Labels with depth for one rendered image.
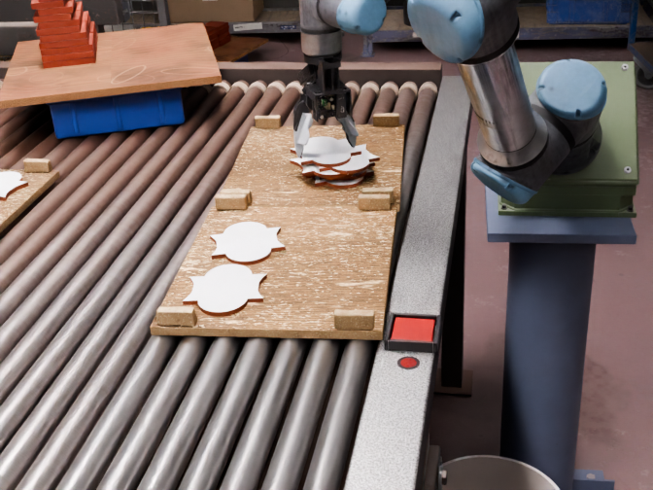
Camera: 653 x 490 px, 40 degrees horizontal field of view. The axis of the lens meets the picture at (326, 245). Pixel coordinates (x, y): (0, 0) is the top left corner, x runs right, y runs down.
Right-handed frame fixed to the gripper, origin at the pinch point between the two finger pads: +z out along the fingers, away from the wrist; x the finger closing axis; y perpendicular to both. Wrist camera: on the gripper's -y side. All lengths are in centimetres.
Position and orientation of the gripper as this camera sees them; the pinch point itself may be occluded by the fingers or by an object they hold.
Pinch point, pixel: (325, 148)
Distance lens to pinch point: 180.8
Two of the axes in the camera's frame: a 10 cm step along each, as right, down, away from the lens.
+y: 3.2, 4.4, -8.4
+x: 9.5, -2.0, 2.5
